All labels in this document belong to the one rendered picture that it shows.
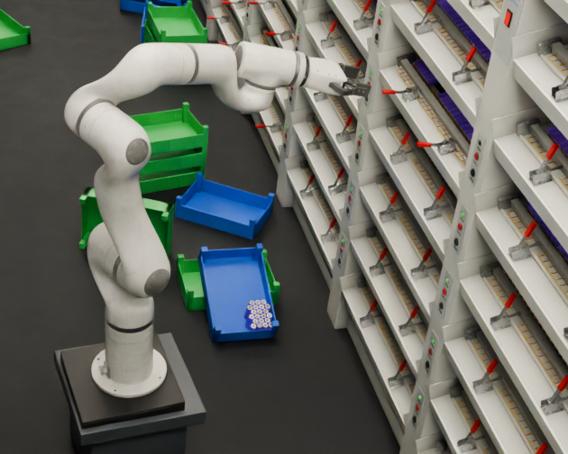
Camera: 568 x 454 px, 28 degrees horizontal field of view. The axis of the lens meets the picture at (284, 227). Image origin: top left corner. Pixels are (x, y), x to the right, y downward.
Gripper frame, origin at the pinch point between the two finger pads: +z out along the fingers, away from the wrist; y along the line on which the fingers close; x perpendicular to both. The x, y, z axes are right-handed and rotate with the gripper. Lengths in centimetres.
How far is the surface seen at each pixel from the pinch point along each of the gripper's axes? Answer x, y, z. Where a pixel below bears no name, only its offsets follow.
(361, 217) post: -56, -30, 32
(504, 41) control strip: 30.3, 35.3, 10.5
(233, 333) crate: -101, -26, 4
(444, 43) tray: 12.7, -2.8, 19.3
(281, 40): -46, -127, 27
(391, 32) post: 2.2, -30.4, 18.6
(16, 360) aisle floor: -119, -27, -59
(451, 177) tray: -9.0, 24.5, 19.4
